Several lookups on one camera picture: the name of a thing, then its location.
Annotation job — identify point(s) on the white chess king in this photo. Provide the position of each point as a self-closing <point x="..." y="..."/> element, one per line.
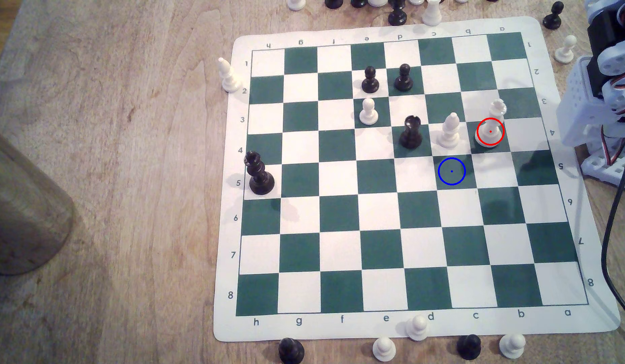
<point x="489" y="137"/>

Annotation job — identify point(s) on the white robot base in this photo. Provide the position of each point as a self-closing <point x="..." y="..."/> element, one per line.
<point x="598" y="169"/>

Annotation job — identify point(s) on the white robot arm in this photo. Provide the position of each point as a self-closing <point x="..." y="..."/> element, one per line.
<point x="583" y="101"/>

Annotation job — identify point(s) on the black chess queen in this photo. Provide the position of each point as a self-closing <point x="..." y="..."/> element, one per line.
<point x="260" y="179"/>

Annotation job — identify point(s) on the white chess pawn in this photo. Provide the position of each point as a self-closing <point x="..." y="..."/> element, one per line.
<point x="565" y="53"/>
<point x="368" y="115"/>
<point x="384" y="350"/>
<point x="512" y="347"/>
<point x="417" y="329"/>

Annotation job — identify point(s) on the black chess rook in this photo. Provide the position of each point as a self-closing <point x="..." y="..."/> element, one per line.
<point x="410" y="134"/>

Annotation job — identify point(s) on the black chess pawn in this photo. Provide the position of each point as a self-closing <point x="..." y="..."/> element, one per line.
<point x="552" y="21"/>
<point x="370" y="83"/>
<point x="404" y="81"/>
<point x="469" y="348"/>

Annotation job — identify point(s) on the white chess bishop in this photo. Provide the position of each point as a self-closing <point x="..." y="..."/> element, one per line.
<point x="450" y="134"/>
<point x="229" y="80"/>

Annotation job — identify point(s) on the black chess piece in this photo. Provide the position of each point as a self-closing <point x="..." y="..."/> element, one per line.
<point x="333" y="3"/>
<point x="397" y="16"/>
<point x="358" y="2"/>
<point x="291" y="351"/>

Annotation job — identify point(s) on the green and white chessboard mat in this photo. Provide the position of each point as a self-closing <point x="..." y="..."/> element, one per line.
<point x="338" y="212"/>

